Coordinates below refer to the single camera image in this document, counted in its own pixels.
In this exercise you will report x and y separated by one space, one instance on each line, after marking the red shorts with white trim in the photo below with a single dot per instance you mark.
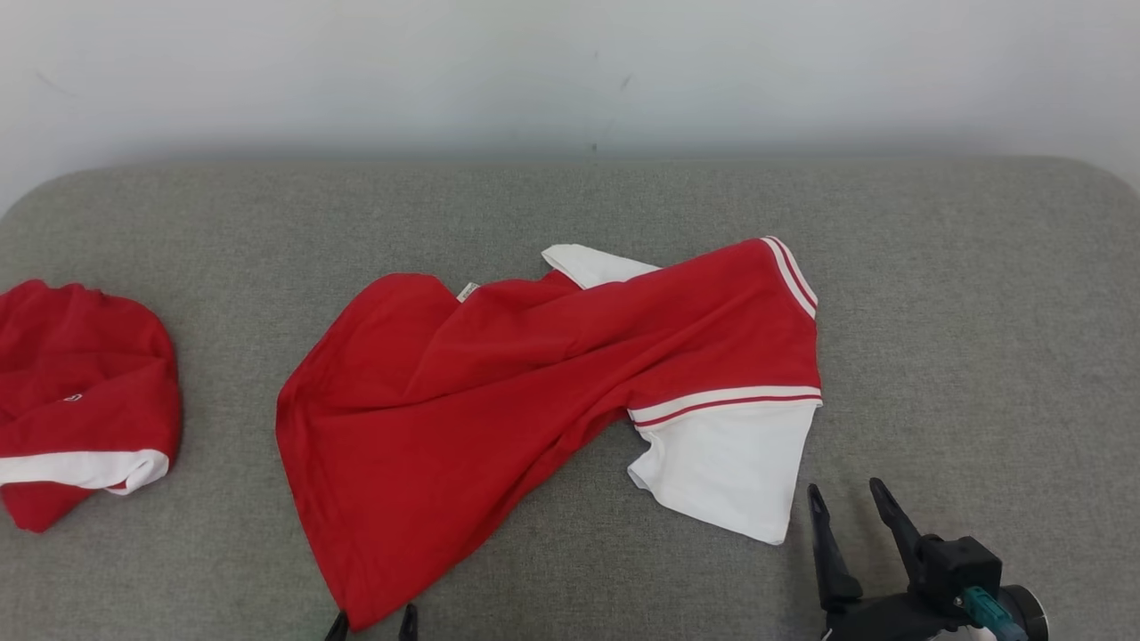
80 374

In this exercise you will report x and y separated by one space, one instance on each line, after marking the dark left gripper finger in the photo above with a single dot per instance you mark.
337 628
409 623

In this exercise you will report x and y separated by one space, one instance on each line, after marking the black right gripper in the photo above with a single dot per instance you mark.
891 619

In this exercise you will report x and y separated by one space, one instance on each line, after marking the grey fabric sofa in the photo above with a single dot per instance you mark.
935 312

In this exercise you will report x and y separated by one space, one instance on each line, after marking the red white Bulls jersey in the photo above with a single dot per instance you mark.
499 401

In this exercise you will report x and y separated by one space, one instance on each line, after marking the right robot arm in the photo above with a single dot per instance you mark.
1031 614

